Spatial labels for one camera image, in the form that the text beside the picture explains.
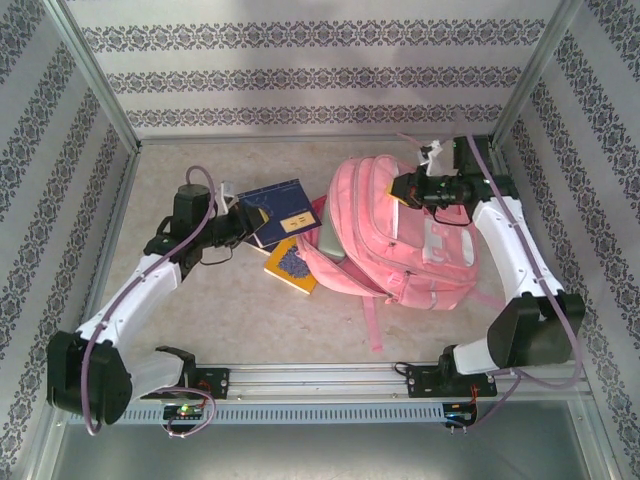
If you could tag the mint green pencil case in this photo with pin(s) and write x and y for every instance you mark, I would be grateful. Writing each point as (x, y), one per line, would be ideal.
(332, 235)

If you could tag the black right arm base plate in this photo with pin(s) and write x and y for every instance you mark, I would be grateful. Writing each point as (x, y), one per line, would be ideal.
(420, 385)

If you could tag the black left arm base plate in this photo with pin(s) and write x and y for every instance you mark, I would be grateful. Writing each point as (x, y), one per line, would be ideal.
(215, 382)

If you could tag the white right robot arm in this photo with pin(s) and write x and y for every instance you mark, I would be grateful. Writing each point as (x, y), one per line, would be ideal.
(510, 240)

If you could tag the navy book with patterned cover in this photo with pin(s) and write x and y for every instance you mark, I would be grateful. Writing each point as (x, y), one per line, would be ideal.
(285, 205)

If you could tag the aluminium side rail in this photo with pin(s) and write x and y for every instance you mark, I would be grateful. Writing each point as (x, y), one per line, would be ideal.
(120, 200)
(502, 162)

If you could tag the aluminium frame post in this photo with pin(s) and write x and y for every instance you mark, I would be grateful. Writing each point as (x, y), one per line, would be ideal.
(95, 75)
(534, 75)

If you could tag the aluminium mounting rail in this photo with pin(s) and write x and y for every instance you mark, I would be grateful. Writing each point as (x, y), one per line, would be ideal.
(320, 382)

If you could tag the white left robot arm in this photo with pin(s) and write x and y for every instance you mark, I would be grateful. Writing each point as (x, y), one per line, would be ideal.
(135, 295)

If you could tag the yellow book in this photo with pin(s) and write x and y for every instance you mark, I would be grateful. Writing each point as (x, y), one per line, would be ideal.
(292, 267)

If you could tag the pink backpack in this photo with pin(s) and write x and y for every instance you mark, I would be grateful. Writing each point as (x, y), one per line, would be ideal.
(415, 250)

